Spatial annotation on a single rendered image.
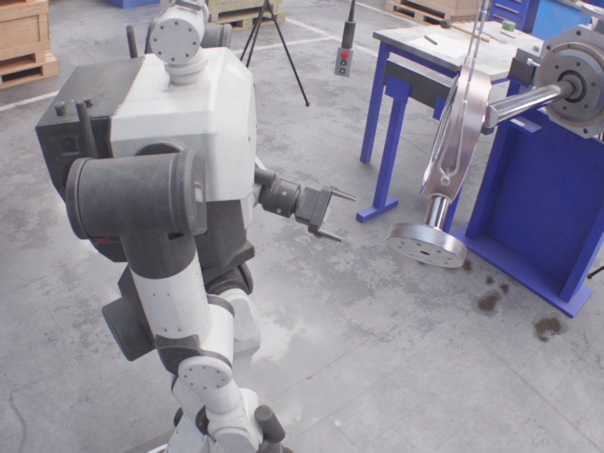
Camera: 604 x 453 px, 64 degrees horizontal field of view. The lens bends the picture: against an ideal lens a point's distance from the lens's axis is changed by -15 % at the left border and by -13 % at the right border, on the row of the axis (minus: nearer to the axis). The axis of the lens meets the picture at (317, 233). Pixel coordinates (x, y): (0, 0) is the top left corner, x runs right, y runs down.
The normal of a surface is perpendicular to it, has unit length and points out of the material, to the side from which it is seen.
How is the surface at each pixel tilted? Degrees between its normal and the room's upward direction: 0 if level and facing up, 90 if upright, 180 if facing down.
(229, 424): 50
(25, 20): 90
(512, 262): 0
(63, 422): 0
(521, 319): 0
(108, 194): 54
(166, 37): 95
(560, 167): 90
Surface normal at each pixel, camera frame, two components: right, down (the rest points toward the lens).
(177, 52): 0.06, 0.67
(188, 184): 0.73, -0.10
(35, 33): 0.63, 0.52
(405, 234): -0.61, -0.38
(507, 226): -0.72, 0.34
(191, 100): 0.00, -0.74
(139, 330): 0.51, 0.00
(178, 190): 0.04, 0.04
